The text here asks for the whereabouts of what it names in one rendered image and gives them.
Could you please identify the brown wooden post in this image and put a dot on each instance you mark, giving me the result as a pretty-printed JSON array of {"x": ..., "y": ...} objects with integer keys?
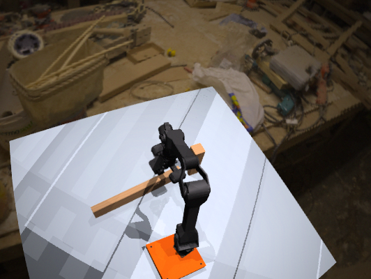
[{"x": 198, "y": 150}]

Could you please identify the wooden side rail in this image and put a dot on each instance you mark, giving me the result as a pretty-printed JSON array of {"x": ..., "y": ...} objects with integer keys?
[{"x": 131, "y": 194}]

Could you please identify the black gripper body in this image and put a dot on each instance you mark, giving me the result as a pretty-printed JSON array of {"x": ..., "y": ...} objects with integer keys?
[{"x": 174, "y": 176}]

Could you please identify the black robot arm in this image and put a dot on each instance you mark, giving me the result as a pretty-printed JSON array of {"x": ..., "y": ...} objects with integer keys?
[{"x": 194, "y": 193}]

